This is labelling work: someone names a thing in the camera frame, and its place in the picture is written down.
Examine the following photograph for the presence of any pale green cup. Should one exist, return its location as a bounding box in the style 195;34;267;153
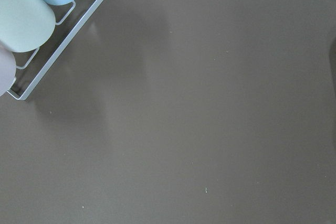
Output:
1;0;56;52

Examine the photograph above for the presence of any pale pink cup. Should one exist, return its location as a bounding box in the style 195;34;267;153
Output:
0;45;16;96

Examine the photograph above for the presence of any white wire cup rack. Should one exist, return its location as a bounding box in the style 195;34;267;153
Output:
6;0;104;100

